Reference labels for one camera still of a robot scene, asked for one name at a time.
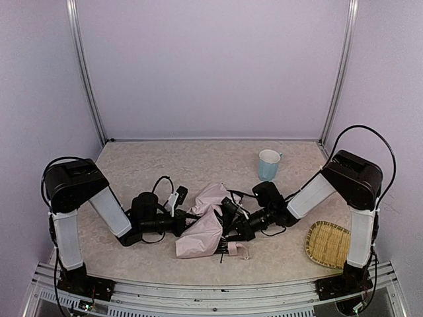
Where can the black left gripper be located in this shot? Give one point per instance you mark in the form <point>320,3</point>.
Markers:
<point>180,222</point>

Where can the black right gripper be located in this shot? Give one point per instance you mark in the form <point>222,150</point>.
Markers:
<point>243,226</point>

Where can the pink umbrella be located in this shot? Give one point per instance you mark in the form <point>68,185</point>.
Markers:
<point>205,236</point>

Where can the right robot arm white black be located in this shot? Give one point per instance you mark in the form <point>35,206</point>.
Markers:
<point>359,182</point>

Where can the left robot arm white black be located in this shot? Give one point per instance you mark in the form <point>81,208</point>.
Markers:
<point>70,182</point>

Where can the blue ceramic mug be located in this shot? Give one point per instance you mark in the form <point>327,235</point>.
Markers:
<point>268,164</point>

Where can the woven bamboo tray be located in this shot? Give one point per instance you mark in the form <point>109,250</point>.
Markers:
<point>327,244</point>

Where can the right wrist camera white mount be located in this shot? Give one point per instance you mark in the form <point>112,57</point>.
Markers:
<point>234,208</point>

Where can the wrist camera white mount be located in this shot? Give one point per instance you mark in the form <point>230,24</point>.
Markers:
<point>175,199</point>
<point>234,208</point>

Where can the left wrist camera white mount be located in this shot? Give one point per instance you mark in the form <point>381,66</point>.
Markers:
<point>175,199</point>

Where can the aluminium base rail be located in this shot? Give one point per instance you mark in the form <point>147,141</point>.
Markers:
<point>292,298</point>

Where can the left aluminium frame post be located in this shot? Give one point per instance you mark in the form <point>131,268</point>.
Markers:
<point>73,17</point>

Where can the aluminium frame post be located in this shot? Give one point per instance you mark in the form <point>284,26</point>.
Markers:
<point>342,70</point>
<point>73,17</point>

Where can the right aluminium frame post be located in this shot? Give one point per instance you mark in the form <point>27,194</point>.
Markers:
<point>342,70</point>

